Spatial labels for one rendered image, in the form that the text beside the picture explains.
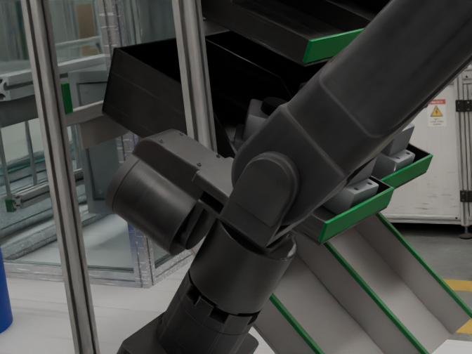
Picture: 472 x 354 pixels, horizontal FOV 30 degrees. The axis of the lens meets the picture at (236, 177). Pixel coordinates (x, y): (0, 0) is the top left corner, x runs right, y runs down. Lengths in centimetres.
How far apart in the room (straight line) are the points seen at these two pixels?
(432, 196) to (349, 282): 381
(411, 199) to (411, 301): 371
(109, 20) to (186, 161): 109
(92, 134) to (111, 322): 68
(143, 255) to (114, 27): 44
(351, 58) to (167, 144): 14
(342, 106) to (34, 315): 125
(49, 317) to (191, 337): 109
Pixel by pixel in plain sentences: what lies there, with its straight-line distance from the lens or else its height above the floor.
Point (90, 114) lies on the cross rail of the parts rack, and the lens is 95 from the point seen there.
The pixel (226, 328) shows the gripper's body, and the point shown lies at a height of 120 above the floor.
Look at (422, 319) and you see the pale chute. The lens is 107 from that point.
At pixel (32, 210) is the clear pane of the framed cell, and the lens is 187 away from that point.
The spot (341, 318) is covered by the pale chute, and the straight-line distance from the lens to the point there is 95.
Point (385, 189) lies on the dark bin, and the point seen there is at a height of 121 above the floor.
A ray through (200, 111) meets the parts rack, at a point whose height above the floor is 131.
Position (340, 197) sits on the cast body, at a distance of 84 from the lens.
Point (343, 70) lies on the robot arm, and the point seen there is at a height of 137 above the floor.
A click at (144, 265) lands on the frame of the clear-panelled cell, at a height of 91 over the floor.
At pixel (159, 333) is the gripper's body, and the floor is 119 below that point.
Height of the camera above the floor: 142
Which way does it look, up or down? 12 degrees down
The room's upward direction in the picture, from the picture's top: 6 degrees counter-clockwise
